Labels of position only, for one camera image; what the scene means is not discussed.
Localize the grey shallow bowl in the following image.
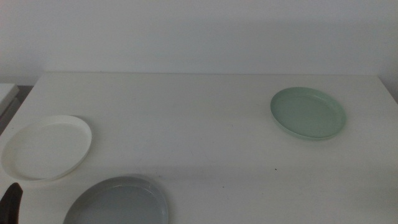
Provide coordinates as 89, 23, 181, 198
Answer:
62, 175, 170, 224

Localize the pale green shallow bowl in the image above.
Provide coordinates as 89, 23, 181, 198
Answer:
270, 86, 347, 141

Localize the white shallow bowl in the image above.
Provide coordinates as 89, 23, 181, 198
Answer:
1, 114, 93, 182

